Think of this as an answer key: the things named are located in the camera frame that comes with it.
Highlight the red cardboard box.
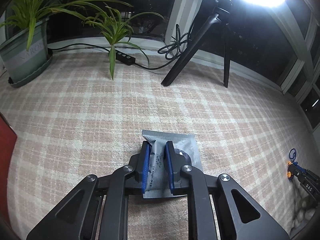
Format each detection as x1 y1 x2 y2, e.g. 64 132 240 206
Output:
0 111 17 180

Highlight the green spider plant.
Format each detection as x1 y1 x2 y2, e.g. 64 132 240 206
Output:
0 0 134 53

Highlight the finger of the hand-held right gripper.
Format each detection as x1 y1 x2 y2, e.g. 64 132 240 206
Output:
294 166 320 200

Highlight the grey-green flower pot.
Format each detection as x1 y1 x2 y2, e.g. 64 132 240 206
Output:
0 17 53 88

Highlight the black tripod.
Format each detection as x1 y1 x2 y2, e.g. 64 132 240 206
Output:
161 0 232 88

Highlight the black inline cable switch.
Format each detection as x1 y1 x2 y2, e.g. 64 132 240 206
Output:
114 49 137 65

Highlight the small spider plant offshoot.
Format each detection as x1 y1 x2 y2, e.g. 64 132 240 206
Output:
82 2 165 80

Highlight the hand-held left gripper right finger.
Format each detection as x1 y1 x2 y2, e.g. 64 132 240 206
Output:
165 141 290 240

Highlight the black ring light cable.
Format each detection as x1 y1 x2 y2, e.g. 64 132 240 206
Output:
47 24 200 70

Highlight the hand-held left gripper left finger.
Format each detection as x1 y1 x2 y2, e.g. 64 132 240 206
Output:
26 141 152 240

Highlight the grey striped pouch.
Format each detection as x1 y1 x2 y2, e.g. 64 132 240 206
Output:
141 129 203 200

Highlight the white window frame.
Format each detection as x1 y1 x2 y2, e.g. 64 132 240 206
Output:
0 0 320 120

